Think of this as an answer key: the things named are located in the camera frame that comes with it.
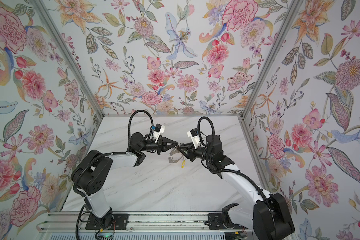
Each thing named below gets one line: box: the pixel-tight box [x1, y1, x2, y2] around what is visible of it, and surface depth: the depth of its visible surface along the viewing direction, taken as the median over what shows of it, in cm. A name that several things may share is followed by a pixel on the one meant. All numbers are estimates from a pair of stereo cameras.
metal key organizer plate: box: [168, 146, 184, 164], surface depth 76 cm
